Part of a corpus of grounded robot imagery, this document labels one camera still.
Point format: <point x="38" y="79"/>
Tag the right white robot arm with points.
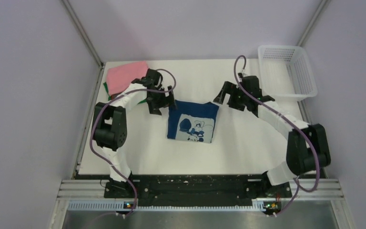
<point x="307" y="145"/>

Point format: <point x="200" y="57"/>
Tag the blue t shirt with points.
<point x="190" y="121"/>

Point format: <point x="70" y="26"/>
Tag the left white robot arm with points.
<point x="109" y="124"/>

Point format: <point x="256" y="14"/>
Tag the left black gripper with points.
<point x="166" y="101"/>

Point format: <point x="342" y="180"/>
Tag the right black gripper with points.
<point x="229" y="88"/>

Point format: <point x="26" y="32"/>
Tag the right aluminium frame post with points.
<point x="318" y="13"/>

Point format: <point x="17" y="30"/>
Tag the pink folded t shirt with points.
<point x="119" y="78"/>

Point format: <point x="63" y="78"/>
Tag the green folded t shirt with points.
<point x="110" y="97"/>

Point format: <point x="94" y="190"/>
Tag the left aluminium frame post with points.
<point x="81" y="31"/>

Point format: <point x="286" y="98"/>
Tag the white plastic basket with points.
<point x="286" y="72"/>

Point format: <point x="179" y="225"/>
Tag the white cable duct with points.
<point x="125" y="206"/>

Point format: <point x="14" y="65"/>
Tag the aluminium frame post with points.
<point x="318" y="13"/>
<point x="81" y="31"/>

